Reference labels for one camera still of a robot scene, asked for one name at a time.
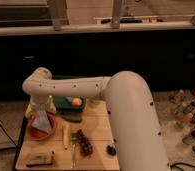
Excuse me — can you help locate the red bowl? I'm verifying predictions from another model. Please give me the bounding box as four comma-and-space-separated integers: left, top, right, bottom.
26, 114, 57, 141

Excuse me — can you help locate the yellow banana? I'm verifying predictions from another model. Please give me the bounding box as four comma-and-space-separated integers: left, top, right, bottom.
63, 123, 70, 150

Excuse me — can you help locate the light blue towel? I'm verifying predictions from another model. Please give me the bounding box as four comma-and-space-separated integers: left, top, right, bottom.
32, 110, 52, 133

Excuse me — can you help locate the wooden table board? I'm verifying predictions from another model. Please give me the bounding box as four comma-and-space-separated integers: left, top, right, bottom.
15, 103, 119, 171

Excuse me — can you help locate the dark grape bunch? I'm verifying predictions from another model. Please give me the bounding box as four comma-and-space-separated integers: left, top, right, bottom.
74, 129, 93, 157

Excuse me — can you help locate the black cable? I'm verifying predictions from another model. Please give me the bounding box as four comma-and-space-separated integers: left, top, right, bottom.
170, 161, 195, 171

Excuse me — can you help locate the metal spoon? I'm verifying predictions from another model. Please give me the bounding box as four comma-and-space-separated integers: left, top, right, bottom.
71, 143, 76, 169

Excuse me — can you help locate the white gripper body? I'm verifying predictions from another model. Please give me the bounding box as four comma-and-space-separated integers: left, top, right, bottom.
26, 96, 57, 118

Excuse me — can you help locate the black scrub brush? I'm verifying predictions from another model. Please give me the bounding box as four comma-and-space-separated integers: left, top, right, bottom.
26, 152, 54, 167

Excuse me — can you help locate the green plastic bin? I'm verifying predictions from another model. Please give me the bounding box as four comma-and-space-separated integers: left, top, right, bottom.
53, 96, 86, 123

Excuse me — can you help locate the small black object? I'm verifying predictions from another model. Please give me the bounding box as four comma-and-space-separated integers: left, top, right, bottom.
106, 145, 116, 156

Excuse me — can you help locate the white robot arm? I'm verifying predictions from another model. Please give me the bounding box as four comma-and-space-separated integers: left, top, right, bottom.
22, 67, 170, 171

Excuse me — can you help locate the orange fruit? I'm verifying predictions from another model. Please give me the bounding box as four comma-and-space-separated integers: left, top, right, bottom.
71, 98, 82, 107

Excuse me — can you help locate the spice bottles group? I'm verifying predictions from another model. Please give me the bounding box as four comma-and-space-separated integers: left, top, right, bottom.
170, 90, 195, 145

